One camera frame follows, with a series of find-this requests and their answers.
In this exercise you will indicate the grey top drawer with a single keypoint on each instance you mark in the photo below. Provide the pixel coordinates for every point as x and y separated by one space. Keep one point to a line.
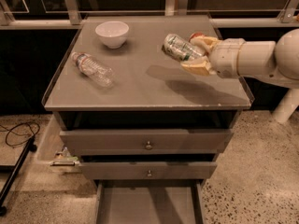
145 141

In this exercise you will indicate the grey drawer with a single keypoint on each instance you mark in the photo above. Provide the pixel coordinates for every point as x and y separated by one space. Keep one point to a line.
149 202
148 170
145 141

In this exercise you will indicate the clear plastic water bottle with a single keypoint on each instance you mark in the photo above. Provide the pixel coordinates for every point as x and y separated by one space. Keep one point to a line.
93 69

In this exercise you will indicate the green silver 7up can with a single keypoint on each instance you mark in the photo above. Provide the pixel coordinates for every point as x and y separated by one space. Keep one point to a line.
180 49

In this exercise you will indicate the metal railing frame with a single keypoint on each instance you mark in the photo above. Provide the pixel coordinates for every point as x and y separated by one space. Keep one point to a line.
62 14

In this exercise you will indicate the black stand base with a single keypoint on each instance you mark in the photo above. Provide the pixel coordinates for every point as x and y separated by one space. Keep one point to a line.
12 172

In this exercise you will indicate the grey bottom drawer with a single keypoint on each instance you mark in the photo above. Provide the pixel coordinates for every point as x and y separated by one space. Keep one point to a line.
149 202

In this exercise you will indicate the grey middle drawer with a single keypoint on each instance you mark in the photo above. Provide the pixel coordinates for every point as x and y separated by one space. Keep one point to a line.
148 170

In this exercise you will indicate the red cola can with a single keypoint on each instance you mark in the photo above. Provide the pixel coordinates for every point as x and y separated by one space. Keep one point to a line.
195 34

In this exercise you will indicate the white pole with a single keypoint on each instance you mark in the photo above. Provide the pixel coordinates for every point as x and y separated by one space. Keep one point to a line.
287 106

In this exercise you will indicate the white ceramic bowl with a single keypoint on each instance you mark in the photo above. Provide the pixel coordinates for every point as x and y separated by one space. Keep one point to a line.
112 34

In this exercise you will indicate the clear plastic storage bin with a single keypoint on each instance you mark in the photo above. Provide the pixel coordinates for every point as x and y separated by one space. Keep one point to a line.
52 153

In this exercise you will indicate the grey drawer cabinet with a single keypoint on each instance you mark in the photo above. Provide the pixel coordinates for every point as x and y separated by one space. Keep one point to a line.
149 91

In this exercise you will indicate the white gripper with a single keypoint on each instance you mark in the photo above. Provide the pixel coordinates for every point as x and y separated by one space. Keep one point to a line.
224 58

